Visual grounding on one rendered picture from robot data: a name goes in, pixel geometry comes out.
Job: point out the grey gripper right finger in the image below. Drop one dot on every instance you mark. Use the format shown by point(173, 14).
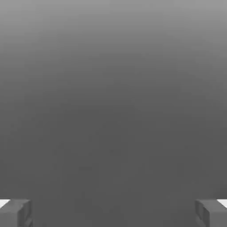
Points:
point(212, 213)

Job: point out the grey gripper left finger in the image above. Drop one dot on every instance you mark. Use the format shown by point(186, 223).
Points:
point(14, 213)

